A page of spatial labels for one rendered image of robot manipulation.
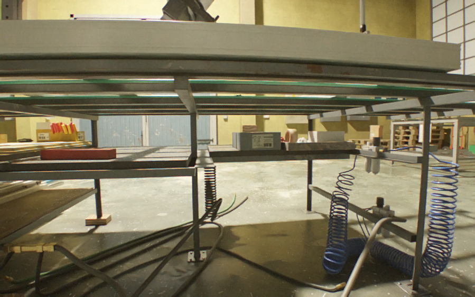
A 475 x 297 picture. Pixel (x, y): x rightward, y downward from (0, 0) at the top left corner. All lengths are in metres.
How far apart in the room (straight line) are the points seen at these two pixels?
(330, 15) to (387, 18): 2.11
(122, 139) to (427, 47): 7.11
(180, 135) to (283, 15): 4.80
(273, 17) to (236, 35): 7.61
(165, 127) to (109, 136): 1.59
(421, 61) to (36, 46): 0.92
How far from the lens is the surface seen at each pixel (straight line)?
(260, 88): 0.83
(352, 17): 9.34
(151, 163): 0.94
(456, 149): 4.57
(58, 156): 1.17
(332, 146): 1.38
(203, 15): 0.74
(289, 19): 8.32
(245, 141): 1.29
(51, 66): 0.65
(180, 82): 0.59
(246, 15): 7.55
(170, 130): 7.08
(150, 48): 0.57
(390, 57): 0.74
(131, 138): 7.31
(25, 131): 8.19
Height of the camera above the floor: 0.69
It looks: 4 degrees down
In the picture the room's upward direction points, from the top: 1 degrees counter-clockwise
